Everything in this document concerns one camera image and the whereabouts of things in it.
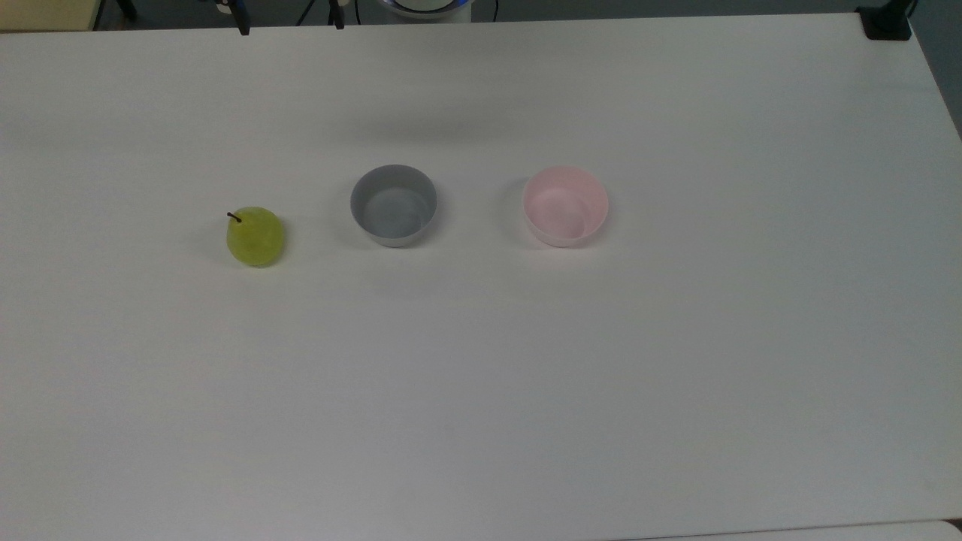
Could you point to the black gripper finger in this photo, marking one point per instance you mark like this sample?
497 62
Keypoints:
240 19
337 15

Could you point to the green pear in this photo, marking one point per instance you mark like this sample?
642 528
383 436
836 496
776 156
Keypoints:
257 240

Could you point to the grey plastic bowl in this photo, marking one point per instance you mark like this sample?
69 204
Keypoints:
394 210

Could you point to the pink plastic bowl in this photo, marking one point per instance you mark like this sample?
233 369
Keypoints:
565 212

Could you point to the black tripod leg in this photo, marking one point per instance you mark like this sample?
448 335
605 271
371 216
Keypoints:
307 10

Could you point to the black chair leg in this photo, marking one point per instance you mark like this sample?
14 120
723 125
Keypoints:
126 7

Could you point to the yellowish wooden furniture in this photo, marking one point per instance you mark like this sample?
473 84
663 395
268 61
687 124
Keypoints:
45 13

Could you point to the black table clamp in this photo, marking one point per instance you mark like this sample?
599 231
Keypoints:
887 21

